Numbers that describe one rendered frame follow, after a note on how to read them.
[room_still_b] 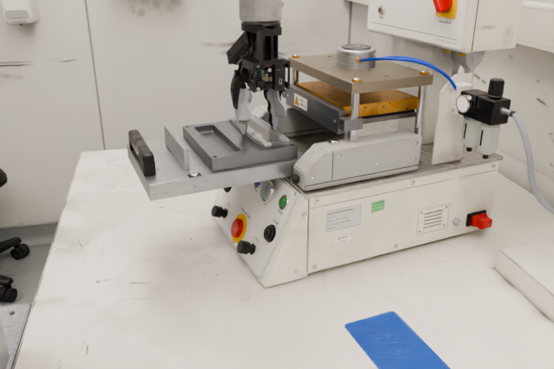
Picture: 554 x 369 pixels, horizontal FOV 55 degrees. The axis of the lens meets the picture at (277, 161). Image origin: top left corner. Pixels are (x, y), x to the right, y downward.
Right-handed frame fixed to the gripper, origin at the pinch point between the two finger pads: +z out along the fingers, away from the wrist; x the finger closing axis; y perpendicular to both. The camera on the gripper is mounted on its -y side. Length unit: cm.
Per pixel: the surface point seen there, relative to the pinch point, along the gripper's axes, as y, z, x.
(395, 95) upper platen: 7.5, -5.0, 26.6
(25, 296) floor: -116, 101, -57
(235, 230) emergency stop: 0.5, 21.9, -5.4
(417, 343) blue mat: 39.9, 25.7, 10.9
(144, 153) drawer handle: 6.6, 0.0, -23.2
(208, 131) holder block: -8.4, 2.8, -7.5
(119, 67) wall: -154, 18, -5
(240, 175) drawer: 10.9, 4.9, -7.7
